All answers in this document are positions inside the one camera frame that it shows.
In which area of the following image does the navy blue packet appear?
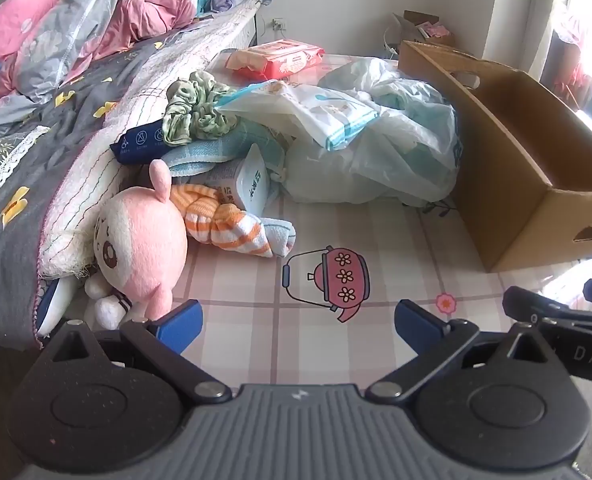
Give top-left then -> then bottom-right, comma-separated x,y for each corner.
110,121 -> 169,165

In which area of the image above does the pink hanging garment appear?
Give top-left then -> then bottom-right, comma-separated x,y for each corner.
546,10 -> 592,111

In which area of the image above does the small open cardboard box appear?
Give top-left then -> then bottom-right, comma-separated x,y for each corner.
388,10 -> 456,56

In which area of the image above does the white blue wipes packet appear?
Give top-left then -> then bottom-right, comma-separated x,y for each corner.
216,80 -> 381,151

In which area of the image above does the orange striped sock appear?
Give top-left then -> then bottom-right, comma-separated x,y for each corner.
171,185 -> 297,260

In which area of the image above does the light blue towel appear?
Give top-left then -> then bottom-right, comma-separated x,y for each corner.
163,122 -> 297,178

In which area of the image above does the plaid teapot print mat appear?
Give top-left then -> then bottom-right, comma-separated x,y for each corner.
66,50 -> 592,386

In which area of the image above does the large cardboard box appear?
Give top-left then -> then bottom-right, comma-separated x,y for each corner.
398,40 -> 592,273

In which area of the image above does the translucent white plastic bag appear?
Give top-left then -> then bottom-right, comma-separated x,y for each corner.
281,57 -> 461,207

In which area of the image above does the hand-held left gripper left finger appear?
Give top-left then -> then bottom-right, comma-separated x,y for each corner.
41,299 -> 233,405

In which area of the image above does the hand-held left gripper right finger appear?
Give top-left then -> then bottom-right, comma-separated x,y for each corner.
366,299 -> 559,405

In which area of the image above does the leaf print lace-trimmed cloth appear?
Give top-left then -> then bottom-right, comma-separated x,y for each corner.
0,125 -> 52,203

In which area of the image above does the pink plush toy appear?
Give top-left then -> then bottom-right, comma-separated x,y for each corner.
83,159 -> 189,328

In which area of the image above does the green white scrunchie cloth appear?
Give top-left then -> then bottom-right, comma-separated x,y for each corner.
162,71 -> 239,147

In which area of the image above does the grey quilt with yellow flowers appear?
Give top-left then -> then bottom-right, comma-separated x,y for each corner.
0,0 -> 257,351

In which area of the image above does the pink grey floral duvet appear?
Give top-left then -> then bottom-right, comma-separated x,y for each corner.
0,0 -> 201,111

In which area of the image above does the red wipes packet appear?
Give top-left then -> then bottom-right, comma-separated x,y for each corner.
225,40 -> 325,81

